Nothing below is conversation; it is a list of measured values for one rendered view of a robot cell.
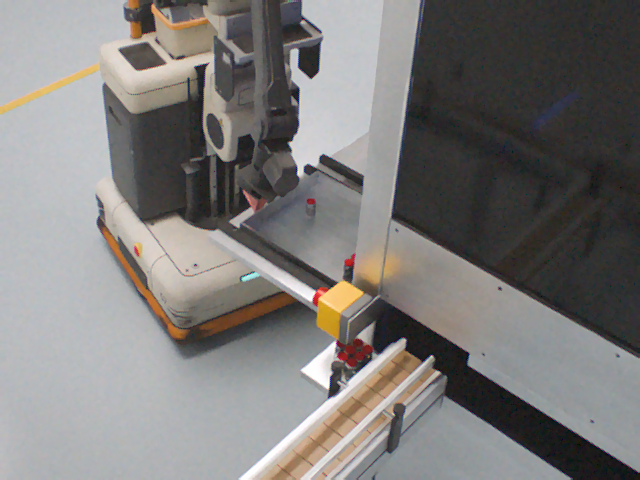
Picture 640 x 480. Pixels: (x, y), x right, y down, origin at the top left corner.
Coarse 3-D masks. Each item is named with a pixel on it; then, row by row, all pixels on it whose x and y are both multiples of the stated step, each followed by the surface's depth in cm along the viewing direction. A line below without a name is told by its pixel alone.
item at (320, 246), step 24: (288, 192) 208; (312, 192) 214; (336, 192) 214; (264, 216) 205; (288, 216) 207; (336, 216) 208; (264, 240) 196; (288, 240) 200; (312, 240) 201; (336, 240) 201; (312, 264) 195; (336, 264) 195
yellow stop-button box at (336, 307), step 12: (336, 288) 168; (348, 288) 169; (324, 300) 166; (336, 300) 166; (348, 300) 166; (360, 300) 166; (324, 312) 167; (336, 312) 164; (348, 312) 164; (324, 324) 169; (336, 324) 166; (336, 336) 168
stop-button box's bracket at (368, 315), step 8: (368, 304) 167; (376, 304) 169; (360, 312) 165; (368, 312) 168; (376, 312) 171; (352, 320) 164; (360, 320) 167; (368, 320) 170; (352, 328) 166; (360, 328) 168; (352, 336) 167
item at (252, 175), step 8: (248, 168) 198; (256, 168) 192; (240, 176) 196; (248, 176) 196; (256, 176) 193; (264, 176) 192; (248, 184) 195; (256, 184) 194; (264, 184) 194; (264, 192) 194; (272, 192) 194; (272, 200) 194
